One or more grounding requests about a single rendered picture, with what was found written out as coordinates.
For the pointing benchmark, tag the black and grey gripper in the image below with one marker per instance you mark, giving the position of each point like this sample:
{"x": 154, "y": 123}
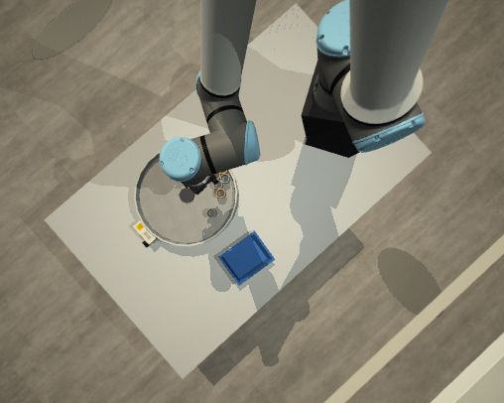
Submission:
{"x": 197, "y": 190}

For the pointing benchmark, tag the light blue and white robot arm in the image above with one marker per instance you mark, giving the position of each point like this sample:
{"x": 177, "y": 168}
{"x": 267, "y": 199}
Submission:
{"x": 388, "y": 40}

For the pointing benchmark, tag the blue crate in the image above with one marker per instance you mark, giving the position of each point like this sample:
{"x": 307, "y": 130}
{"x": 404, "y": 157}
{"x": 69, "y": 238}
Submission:
{"x": 246, "y": 258}

